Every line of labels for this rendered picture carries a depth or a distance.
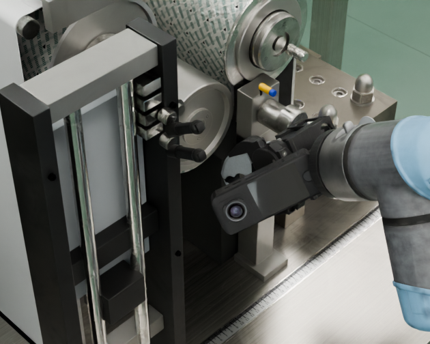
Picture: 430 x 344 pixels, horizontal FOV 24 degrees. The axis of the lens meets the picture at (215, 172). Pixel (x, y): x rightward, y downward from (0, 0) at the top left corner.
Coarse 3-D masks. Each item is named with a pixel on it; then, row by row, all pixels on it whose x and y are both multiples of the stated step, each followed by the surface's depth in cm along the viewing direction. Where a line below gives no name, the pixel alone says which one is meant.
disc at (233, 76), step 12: (252, 0) 116; (264, 0) 118; (300, 0) 123; (240, 12) 116; (252, 12) 117; (240, 24) 117; (228, 36) 117; (300, 36) 127; (228, 48) 117; (228, 60) 118; (288, 60) 128; (228, 72) 120; (276, 72) 127; (240, 84) 123
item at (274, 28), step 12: (276, 12) 120; (264, 24) 119; (276, 24) 119; (288, 24) 120; (264, 36) 118; (276, 36) 120; (288, 36) 122; (252, 48) 120; (264, 48) 119; (276, 48) 121; (252, 60) 121; (264, 60) 120; (276, 60) 122
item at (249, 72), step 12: (276, 0) 119; (288, 0) 121; (264, 12) 118; (288, 12) 122; (300, 12) 124; (252, 24) 118; (300, 24) 125; (240, 36) 118; (252, 36) 119; (240, 48) 118; (240, 60) 120; (240, 72) 121; (252, 72) 123; (264, 72) 125
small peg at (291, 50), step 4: (292, 44) 122; (288, 48) 122; (292, 48) 122; (296, 48) 122; (300, 48) 122; (288, 52) 122; (292, 52) 122; (296, 52) 122; (300, 52) 121; (304, 52) 121; (292, 56) 122; (296, 56) 122; (300, 56) 121; (304, 56) 121; (308, 56) 122; (300, 60) 121; (304, 60) 122
